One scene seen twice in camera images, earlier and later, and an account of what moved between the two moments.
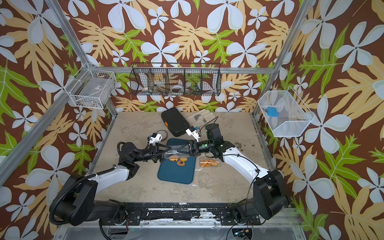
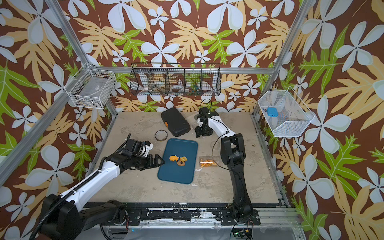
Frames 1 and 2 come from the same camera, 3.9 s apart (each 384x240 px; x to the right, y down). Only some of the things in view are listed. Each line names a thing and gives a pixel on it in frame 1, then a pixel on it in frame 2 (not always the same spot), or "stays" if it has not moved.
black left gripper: x=153 y=152 to x=156 y=162
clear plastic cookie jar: x=177 y=151 to x=198 y=123
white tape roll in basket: x=177 y=88 stays
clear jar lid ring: x=163 y=134 stays
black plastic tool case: x=175 y=121 stays
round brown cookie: x=181 y=163 stays
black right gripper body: x=204 y=147 to x=203 y=131
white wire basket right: x=294 y=116 stays
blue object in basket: x=272 y=112 stays
